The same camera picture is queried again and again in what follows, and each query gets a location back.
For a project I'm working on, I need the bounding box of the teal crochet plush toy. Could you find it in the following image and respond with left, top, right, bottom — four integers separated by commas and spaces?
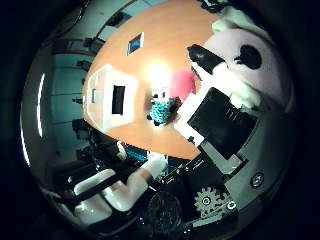
146, 87, 183, 127

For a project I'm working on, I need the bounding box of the white and pink plush toy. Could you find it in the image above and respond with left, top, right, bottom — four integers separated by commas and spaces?
168, 4, 294, 111

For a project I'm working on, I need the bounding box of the blue aluminium rail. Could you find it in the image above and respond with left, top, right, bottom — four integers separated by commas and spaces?
124, 144, 188, 171

